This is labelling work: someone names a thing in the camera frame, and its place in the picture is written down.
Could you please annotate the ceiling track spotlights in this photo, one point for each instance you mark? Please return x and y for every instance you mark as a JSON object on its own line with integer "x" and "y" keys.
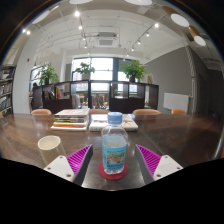
{"x": 77, "y": 14}

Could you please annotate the round white pendant lights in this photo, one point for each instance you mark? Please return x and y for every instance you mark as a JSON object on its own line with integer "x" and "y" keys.
{"x": 180, "y": 20}

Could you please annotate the stack of books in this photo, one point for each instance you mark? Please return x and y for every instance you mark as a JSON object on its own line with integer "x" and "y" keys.
{"x": 71, "y": 119}

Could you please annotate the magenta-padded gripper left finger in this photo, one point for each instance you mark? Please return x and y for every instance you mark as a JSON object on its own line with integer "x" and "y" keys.
{"x": 63, "y": 166}

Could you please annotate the tall bookshelf with books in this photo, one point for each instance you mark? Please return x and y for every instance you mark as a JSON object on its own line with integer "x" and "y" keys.
{"x": 6, "y": 90}

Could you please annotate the clear water bottle blue cap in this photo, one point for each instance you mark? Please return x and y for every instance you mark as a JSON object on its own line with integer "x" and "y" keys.
{"x": 114, "y": 150}

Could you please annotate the ceiling air conditioner unit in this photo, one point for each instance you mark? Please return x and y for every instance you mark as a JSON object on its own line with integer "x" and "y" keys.
{"x": 106, "y": 40}

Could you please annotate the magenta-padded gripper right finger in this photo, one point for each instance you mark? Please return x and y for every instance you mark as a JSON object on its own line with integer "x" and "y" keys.
{"x": 163, "y": 166}

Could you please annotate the potted green plant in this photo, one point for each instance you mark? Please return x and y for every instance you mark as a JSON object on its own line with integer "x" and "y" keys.
{"x": 85, "y": 69}
{"x": 133, "y": 70}
{"x": 49, "y": 74}

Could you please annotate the white board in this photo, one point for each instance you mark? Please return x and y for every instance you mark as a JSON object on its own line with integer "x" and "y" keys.
{"x": 176, "y": 101}

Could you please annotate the flat white magazine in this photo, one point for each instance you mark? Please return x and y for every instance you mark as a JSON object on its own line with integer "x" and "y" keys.
{"x": 98, "y": 123}

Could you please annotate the low dark shelf unit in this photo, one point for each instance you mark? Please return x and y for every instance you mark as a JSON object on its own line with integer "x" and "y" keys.
{"x": 63, "y": 105}

